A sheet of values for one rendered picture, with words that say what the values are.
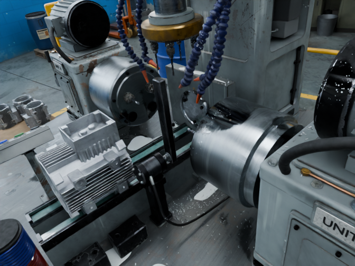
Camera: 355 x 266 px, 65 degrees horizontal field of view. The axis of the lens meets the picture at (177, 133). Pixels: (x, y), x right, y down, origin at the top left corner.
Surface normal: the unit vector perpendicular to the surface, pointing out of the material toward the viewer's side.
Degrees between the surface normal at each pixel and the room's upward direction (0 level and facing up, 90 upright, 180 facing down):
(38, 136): 69
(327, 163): 0
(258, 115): 2
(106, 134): 90
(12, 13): 90
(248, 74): 90
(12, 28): 90
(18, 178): 0
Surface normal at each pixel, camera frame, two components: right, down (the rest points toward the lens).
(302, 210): -0.75, 0.43
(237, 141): -0.57, -0.35
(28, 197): -0.11, -0.82
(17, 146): 0.57, 0.05
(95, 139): 0.64, 0.37
